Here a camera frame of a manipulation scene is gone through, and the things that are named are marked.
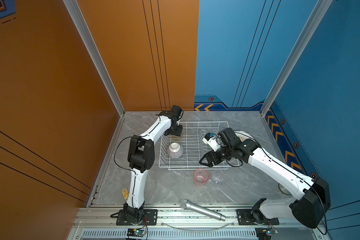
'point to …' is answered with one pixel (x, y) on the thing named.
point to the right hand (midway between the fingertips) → (204, 159)
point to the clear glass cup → (217, 179)
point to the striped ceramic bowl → (175, 150)
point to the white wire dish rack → (185, 152)
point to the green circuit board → (136, 232)
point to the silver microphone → (186, 204)
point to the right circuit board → (265, 233)
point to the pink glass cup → (200, 176)
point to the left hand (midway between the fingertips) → (176, 131)
